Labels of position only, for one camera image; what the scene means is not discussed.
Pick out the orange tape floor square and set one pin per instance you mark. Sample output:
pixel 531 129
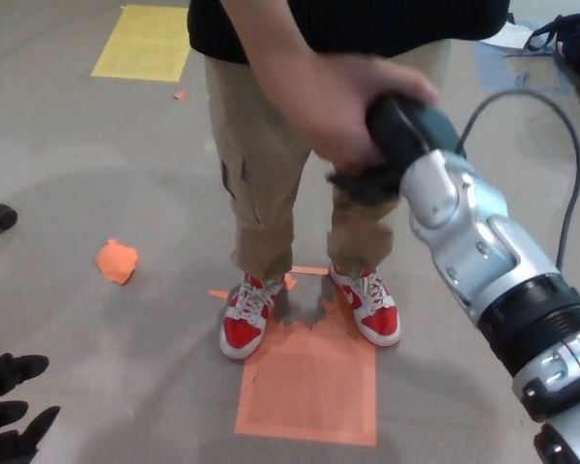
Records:
pixel 309 391

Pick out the red white right sneaker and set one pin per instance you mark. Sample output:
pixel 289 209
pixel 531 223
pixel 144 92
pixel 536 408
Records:
pixel 239 333

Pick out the crumpled orange paper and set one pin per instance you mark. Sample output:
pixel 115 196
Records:
pixel 116 261

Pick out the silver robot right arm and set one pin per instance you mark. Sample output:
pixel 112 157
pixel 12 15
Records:
pixel 488 241

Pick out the khaki cargo trousers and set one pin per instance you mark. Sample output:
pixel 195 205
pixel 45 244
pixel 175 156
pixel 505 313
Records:
pixel 256 145

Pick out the small orange paper scrap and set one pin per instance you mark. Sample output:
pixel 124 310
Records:
pixel 179 95

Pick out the white paper sheet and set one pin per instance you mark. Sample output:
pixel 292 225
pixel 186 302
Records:
pixel 510 36

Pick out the black chair caster wheel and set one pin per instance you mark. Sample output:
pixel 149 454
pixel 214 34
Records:
pixel 5 216

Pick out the orange tape strip scrap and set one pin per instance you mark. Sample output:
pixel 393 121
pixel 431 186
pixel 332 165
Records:
pixel 217 294

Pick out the red white sneaker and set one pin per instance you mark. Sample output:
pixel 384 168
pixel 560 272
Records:
pixel 239 333
pixel 377 321

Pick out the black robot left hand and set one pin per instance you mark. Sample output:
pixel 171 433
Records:
pixel 5 377

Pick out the yellow floor sheet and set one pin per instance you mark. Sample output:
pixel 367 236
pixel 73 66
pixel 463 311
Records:
pixel 142 43

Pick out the person's bare right hand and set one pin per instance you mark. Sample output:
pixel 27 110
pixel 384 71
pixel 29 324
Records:
pixel 328 101

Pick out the red white left sneaker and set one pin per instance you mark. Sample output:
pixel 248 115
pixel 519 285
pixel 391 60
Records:
pixel 377 321

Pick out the black t-shirt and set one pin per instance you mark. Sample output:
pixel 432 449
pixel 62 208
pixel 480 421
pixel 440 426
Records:
pixel 391 24

